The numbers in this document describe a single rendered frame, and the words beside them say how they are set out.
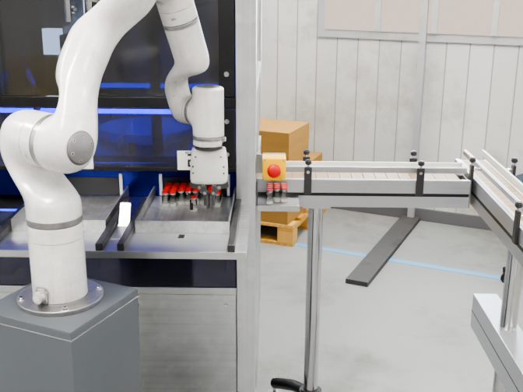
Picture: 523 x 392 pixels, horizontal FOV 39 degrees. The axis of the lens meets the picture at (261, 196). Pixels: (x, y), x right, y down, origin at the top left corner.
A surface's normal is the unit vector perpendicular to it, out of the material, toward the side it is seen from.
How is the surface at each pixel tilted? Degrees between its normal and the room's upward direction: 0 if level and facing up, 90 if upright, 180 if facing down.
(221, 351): 90
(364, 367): 0
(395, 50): 90
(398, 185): 90
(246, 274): 90
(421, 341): 0
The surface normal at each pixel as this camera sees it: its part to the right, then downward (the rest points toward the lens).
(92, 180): -0.02, 0.29
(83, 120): 0.81, -0.28
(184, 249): 0.00, -0.96
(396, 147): -0.42, 0.26
